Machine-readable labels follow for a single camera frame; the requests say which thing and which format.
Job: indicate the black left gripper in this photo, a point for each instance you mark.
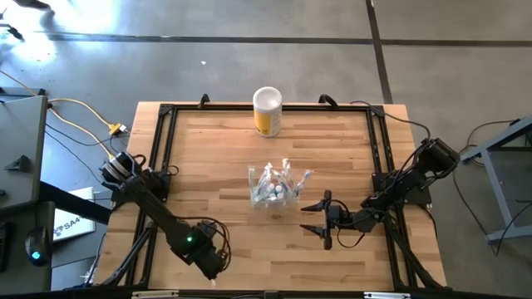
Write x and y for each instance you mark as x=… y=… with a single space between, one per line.
x=210 y=253

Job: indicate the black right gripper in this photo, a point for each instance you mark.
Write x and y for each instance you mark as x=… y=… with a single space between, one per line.
x=334 y=218

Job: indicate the blue mouthwash bottle white cap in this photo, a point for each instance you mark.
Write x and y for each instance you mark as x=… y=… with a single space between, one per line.
x=271 y=195
x=279 y=192

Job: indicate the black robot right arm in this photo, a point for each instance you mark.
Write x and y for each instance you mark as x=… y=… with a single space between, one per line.
x=409 y=178

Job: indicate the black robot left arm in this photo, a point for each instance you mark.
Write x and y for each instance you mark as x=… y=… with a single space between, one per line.
x=166 y=220

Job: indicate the clear acrylic organizer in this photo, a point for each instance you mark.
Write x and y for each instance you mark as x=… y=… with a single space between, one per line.
x=257 y=195

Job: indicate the yellow wipes canister white lid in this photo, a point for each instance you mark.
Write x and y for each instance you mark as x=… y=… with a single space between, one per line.
x=267 y=112

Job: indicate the white printed sheet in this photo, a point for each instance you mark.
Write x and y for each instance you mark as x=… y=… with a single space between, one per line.
x=79 y=224

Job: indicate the black desk leg beam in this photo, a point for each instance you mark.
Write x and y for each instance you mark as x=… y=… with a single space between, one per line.
x=75 y=203

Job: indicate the black computer mouse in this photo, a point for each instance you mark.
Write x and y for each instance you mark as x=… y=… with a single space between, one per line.
x=37 y=245

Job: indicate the grey side desk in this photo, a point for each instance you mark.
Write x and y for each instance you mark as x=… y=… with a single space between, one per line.
x=21 y=124

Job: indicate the silver metal bracket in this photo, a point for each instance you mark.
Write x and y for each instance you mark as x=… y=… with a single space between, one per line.
x=386 y=295
x=156 y=295

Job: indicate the black frame hook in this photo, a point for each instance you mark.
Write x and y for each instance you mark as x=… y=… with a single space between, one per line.
x=203 y=99
x=330 y=100

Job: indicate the black aluminium table frame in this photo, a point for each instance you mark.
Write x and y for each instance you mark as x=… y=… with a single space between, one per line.
x=208 y=107

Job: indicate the blue grey metal table frame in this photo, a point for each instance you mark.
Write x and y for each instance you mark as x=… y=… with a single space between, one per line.
x=494 y=195

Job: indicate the black triangular bracket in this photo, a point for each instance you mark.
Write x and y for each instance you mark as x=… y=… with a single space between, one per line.
x=18 y=164

